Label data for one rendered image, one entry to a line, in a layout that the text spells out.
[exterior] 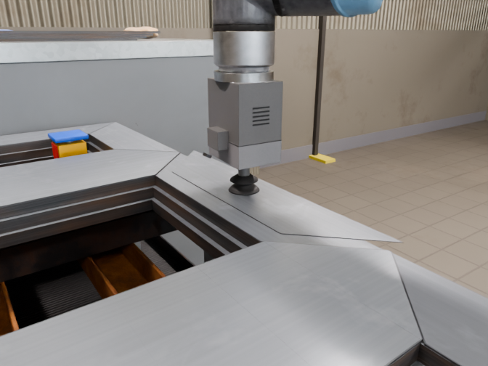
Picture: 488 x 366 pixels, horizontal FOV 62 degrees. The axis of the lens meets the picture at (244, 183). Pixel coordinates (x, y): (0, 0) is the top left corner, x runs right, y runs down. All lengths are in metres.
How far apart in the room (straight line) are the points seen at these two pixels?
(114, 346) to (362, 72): 3.88
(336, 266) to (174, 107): 0.84
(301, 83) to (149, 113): 2.55
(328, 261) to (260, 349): 0.14
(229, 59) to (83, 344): 0.33
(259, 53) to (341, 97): 3.44
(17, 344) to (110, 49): 0.83
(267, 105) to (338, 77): 3.37
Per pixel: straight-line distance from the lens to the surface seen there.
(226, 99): 0.51
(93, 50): 1.06
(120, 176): 0.64
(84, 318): 0.35
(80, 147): 0.84
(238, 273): 0.38
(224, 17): 0.50
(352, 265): 0.40
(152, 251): 1.07
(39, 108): 1.04
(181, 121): 1.16
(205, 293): 0.35
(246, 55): 0.49
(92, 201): 0.61
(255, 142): 0.50
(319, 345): 0.31
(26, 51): 1.03
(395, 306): 0.36
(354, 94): 4.05
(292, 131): 3.57
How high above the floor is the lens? 1.07
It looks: 20 degrees down
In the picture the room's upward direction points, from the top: straight up
